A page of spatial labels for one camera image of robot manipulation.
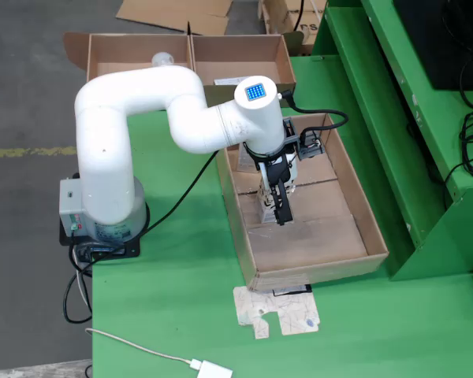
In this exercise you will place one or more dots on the clear bottle with teal cap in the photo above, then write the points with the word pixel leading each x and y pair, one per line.
pixel 162 59

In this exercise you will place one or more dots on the grey robot controller box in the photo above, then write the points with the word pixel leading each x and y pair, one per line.
pixel 69 204

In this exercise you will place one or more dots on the small open cardboard box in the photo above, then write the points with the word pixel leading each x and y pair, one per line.
pixel 173 12

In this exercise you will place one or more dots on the green metal shelf unit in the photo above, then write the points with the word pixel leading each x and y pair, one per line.
pixel 418 220

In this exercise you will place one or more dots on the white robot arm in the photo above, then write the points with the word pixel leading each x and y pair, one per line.
pixel 102 157

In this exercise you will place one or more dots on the black monitor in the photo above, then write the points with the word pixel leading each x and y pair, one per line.
pixel 425 39

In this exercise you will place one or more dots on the large shallow cardboard tray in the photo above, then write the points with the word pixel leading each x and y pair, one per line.
pixel 319 240

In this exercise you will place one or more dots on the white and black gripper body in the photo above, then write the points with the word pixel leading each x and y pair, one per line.
pixel 289 169

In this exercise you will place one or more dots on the stack of printed cardboard boxes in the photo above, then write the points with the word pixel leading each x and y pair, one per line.
pixel 284 15

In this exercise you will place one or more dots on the flat white and red carton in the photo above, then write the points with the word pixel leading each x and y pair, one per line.
pixel 228 81

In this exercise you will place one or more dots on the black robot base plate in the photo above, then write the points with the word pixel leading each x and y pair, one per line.
pixel 130 250

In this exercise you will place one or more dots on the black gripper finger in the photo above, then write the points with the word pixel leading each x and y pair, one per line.
pixel 282 204

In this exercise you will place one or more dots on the white power adapter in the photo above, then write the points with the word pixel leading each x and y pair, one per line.
pixel 217 370

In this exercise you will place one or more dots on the open brown cardboard box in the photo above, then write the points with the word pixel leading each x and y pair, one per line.
pixel 122 47
pixel 240 47

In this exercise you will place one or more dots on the black card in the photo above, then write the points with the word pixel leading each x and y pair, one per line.
pixel 295 290

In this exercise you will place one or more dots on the cow print hand cream box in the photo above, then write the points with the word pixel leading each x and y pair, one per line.
pixel 267 216

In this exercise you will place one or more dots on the beige printed cardboard cutout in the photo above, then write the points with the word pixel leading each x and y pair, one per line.
pixel 291 311

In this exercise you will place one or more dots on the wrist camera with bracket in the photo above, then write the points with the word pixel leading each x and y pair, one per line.
pixel 311 149

